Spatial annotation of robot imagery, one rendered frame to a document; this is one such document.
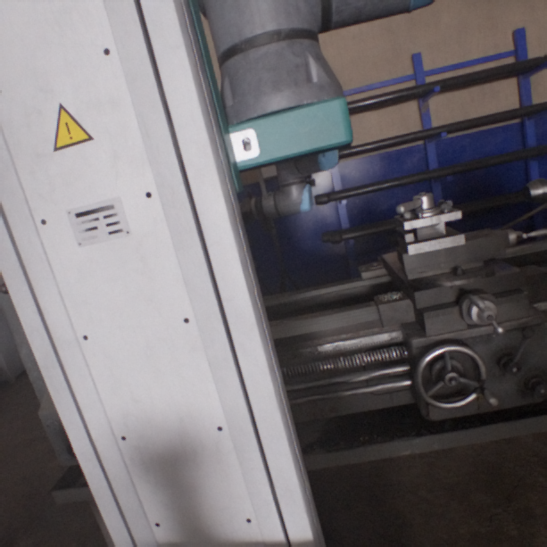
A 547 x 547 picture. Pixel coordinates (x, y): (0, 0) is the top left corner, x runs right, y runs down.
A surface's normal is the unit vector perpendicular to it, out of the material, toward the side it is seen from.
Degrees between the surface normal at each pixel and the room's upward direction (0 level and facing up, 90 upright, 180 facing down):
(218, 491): 90
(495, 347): 90
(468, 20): 90
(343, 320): 36
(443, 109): 90
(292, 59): 70
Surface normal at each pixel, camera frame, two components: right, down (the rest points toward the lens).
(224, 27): -0.69, 0.33
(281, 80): -0.04, -0.11
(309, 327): -0.22, -0.62
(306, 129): -0.15, 0.27
